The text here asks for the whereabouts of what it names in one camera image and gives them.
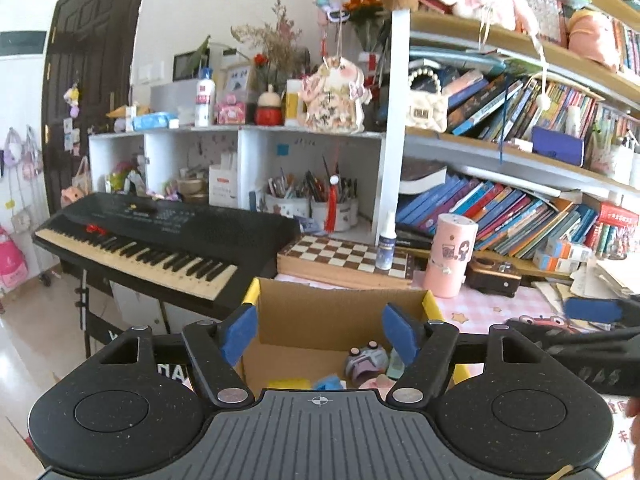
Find row of slanted books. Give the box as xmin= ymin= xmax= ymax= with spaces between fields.
xmin=397 ymin=172 xmax=598 ymax=261

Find person's right hand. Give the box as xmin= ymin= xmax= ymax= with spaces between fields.
xmin=627 ymin=397 xmax=640 ymax=466

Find white box red label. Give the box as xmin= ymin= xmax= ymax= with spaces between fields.
xmin=207 ymin=152 xmax=240 ymax=208

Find pink checked cloth desktop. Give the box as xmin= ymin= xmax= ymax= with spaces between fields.
xmin=274 ymin=272 xmax=640 ymax=466

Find black keyboard stand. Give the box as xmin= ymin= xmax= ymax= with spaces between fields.
xmin=75 ymin=267 xmax=221 ymax=386

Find dark wooden door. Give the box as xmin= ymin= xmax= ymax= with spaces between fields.
xmin=42 ymin=0 xmax=151 ymax=206

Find yellow bottle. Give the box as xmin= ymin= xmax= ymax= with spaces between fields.
xmin=285 ymin=79 xmax=303 ymax=126

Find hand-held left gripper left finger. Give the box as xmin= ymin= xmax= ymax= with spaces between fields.
xmin=75 ymin=304 xmax=258 ymax=408

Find floral dress doll figure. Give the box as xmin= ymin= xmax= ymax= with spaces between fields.
xmin=297 ymin=57 xmax=373 ymax=133

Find white wooden bookshelf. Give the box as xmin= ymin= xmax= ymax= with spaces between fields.
xmin=372 ymin=7 xmax=640 ymax=281

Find purple grey toy car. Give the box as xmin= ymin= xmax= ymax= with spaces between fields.
xmin=345 ymin=341 xmax=391 ymax=386

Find orange flowers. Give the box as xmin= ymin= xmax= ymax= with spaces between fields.
xmin=345 ymin=0 xmax=391 ymax=53

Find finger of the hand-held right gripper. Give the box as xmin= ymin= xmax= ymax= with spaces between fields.
xmin=505 ymin=320 xmax=640 ymax=357
xmin=564 ymin=296 xmax=640 ymax=325

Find white lotion bottle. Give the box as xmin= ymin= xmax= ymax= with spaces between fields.
xmin=194 ymin=67 xmax=216 ymax=127

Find pink cylinder holder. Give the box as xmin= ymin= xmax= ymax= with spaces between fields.
xmin=424 ymin=212 xmax=477 ymax=298

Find red thick book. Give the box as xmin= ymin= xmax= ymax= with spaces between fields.
xmin=595 ymin=201 xmax=640 ymax=233

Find yellow cardboard box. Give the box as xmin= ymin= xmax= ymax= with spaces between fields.
xmin=232 ymin=276 xmax=472 ymax=397

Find pink plush pig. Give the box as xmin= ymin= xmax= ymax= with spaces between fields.
xmin=357 ymin=375 xmax=398 ymax=392

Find pile of papers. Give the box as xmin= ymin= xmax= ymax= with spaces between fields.
xmin=570 ymin=255 xmax=640 ymax=311

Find black electronic keyboard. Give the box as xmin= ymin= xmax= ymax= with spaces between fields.
xmin=32 ymin=191 xmax=301 ymax=316

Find white paper bag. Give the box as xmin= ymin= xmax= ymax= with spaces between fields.
xmin=590 ymin=137 xmax=636 ymax=183

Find black picture frame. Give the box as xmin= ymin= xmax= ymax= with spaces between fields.
xmin=172 ymin=50 xmax=211 ymax=81

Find pink round plush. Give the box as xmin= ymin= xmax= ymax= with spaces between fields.
xmin=567 ymin=9 xmax=623 ymax=71

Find pink gift box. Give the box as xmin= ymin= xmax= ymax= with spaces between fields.
xmin=215 ymin=94 xmax=247 ymax=125

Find white spray bottle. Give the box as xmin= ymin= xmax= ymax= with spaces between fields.
xmin=377 ymin=211 xmax=398 ymax=272

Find red tassel ornament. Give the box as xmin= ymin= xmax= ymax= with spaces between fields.
xmin=325 ymin=175 xmax=341 ymax=235

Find red round pot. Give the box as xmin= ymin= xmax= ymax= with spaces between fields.
xmin=254 ymin=85 xmax=285 ymax=127

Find navy blue box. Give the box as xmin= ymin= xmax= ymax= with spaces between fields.
xmin=531 ymin=126 xmax=586 ymax=167

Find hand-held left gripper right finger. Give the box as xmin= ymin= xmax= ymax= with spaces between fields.
xmin=382 ymin=304 xmax=568 ymax=408

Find white cubby shelf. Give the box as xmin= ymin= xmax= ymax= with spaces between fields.
xmin=89 ymin=125 xmax=388 ymax=233

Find dried flower bouquet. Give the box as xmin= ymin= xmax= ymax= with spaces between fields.
xmin=230 ymin=0 xmax=311 ymax=93

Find pink backpack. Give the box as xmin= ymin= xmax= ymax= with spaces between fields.
xmin=0 ymin=227 xmax=28 ymax=288

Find white desk mat orange border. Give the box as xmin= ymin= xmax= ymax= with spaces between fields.
xmin=602 ymin=394 xmax=638 ymax=466

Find orange white small carton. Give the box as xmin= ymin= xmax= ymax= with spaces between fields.
xmin=532 ymin=252 xmax=576 ymax=272
xmin=545 ymin=237 xmax=591 ymax=261

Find row of shelf books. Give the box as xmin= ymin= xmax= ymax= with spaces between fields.
xmin=445 ymin=72 xmax=640 ymax=143

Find blue tissue pack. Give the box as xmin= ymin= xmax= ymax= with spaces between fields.
xmin=131 ymin=111 xmax=172 ymax=132

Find thick white paperback book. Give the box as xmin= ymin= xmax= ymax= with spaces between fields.
xmin=399 ymin=159 xmax=448 ymax=195

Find white quilted handbag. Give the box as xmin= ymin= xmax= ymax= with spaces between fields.
xmin=405 ymin=67 xmax=448 ymax=133

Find wooden chessboard box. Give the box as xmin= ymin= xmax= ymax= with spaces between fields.
xmin=276 ymin=235 xmax=416 ymax=288

